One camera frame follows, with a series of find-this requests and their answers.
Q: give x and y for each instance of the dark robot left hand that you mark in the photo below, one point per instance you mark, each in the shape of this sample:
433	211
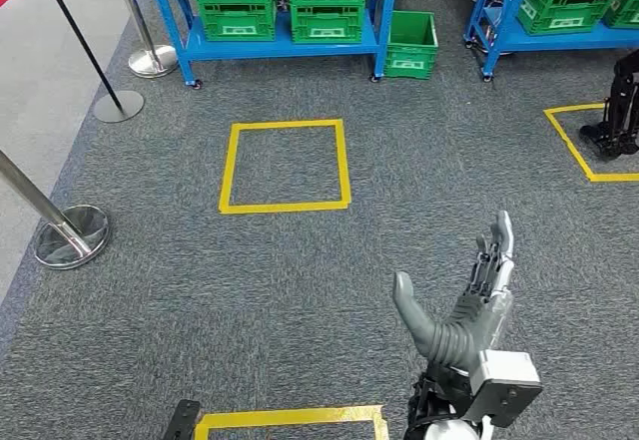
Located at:
182	420

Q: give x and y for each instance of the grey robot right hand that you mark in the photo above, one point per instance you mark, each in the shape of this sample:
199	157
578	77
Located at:
479	331

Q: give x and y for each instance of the blue metal shelf rack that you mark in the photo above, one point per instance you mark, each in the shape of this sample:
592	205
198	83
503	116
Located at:
549	39
279	45

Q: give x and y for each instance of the yellow floor tape square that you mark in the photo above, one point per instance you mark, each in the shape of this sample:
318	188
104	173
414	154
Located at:
285	207
279	417
569	139

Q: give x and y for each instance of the chrome barrier stanchion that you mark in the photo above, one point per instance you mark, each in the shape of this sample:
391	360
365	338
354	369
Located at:
152	61
72	239

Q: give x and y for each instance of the black humanoid robot legs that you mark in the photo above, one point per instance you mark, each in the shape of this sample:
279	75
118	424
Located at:
622	113

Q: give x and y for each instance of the open green plastic bin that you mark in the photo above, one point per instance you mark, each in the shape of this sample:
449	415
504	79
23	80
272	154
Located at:
412	50

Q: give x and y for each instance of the black barrier stanchion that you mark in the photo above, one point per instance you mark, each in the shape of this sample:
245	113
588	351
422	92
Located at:
118	106

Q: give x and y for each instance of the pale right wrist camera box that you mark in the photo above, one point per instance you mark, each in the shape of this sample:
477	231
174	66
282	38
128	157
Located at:
504	384

